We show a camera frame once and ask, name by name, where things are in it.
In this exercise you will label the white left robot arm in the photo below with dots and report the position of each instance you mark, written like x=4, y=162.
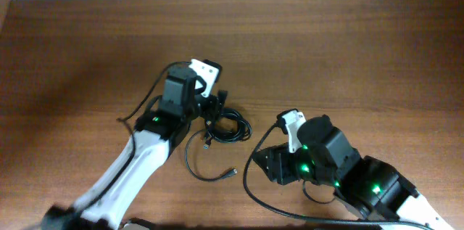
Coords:
x=156, y=134

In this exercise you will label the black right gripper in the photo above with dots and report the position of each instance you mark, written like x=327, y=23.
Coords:
x=278, y=170

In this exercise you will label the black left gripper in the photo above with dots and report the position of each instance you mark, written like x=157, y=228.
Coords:
x=212, y=105

